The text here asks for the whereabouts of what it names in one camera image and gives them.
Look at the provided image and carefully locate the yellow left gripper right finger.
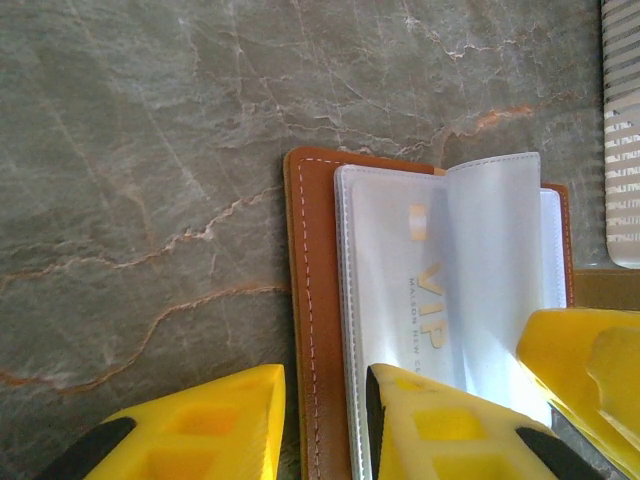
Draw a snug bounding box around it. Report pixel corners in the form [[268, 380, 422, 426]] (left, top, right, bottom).
[[366, 362, 609, 480]]

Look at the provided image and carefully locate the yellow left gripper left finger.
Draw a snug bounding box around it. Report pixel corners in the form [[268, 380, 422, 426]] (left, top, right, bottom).
[[37, 363, 286, 480]]

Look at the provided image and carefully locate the white VIP card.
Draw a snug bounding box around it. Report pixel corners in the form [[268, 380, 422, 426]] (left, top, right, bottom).
[[352, 177, 454, 396]]

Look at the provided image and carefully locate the brown leather card holder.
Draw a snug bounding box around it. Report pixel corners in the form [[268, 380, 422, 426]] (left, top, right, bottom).
[[283, 146, 640, 480]]

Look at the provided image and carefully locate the white slotted plastic tray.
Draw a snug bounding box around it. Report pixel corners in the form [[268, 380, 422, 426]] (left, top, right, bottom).
[[599, 0, 640, 271]]

